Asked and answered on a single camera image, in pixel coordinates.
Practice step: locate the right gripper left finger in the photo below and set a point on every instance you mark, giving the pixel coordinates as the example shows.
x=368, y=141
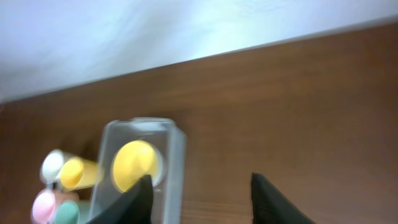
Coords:
x=133, y=207

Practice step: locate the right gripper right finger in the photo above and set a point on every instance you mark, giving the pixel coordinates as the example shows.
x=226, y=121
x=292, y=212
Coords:
x=270, y=206

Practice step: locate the clear plastic container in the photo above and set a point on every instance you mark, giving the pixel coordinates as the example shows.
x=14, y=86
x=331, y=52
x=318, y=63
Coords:
x=169, y=141

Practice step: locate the pink plastic cup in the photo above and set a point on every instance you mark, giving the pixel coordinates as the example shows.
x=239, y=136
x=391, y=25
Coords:
x=46, y=204

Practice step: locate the yellow plastic bowl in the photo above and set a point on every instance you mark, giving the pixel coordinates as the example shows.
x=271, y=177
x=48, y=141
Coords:
x=134, y=160

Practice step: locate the green plastic cup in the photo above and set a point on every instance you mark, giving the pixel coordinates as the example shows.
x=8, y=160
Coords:
x=71, y=212

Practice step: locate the white plastic cup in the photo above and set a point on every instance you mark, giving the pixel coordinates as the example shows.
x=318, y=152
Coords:
x=51, y=167

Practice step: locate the yellow plastic cup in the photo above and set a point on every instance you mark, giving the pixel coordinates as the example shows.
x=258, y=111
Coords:
x=78, y=173

